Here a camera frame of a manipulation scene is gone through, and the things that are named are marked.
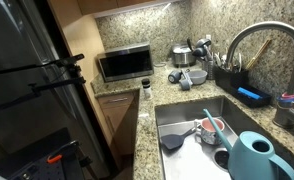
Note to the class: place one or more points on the pepper grinder black top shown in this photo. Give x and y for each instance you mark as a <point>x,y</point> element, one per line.
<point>146,88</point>

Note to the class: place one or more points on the orange clip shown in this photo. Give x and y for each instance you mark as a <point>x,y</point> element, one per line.
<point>54,158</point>

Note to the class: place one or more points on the tall wooden side panel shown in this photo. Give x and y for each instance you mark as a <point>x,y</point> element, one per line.
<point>80,33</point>

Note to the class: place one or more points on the stainless steel microwave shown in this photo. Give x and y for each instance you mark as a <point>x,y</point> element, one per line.
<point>125,63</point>

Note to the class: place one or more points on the white wall outlet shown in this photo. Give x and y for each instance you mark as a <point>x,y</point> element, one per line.
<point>208,37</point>

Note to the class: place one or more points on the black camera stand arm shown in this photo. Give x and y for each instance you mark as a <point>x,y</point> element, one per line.
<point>53,85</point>
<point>67,61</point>

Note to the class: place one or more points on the teal watering can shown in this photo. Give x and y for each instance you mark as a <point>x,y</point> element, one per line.
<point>250,156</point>

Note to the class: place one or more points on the blue sponge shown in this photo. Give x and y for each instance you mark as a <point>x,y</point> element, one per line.
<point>249,93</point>

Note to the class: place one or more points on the wooden drawer front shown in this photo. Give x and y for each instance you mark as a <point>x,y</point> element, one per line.
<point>115,100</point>

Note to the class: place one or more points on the pink rubber band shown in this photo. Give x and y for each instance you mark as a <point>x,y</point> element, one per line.
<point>290,95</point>

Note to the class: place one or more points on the black sink caddy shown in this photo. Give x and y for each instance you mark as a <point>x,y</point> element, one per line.
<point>230,80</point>

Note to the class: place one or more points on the wooden upper cabinet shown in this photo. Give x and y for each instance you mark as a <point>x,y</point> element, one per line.
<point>97,5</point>

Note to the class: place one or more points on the dark grey spatula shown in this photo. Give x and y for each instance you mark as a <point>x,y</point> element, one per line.
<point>172,141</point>

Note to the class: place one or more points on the black perforated cart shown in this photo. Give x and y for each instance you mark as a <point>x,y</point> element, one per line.
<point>37,146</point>

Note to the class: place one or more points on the silver rice cooker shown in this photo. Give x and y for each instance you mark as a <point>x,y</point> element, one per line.
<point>183,55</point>

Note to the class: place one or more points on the black ladle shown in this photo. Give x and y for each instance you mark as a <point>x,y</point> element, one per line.
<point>199,52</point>

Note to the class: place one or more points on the brushed steel gooseneck faucet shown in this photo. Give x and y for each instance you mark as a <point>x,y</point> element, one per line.
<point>273,26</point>

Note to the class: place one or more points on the grey bowl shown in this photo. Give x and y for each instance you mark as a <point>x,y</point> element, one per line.
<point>197,76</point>

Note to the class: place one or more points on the grey ladle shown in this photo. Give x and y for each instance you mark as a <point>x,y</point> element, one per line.
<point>203,42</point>

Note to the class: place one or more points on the grey measuring cup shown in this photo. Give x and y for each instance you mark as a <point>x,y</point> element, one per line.
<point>174,76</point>
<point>186,82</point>

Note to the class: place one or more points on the patterned mug pink inside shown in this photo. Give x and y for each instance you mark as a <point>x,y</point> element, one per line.
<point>210,133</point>

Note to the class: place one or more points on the wooden base cabinet door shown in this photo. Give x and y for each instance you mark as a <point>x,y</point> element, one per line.
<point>118,130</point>

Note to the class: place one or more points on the blue rubber band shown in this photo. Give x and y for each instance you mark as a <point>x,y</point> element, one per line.
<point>287,99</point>

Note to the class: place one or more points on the stainless steel sink basin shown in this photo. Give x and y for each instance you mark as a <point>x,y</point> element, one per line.
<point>187,110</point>

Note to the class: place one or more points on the wooden chopstick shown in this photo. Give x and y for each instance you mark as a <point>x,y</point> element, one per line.
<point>258,54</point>

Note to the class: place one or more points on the perforated metal utensil holder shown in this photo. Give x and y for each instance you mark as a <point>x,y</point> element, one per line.
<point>208,70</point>

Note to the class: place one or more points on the dark steel refrigerator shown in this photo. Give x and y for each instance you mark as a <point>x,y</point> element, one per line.
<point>13,33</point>

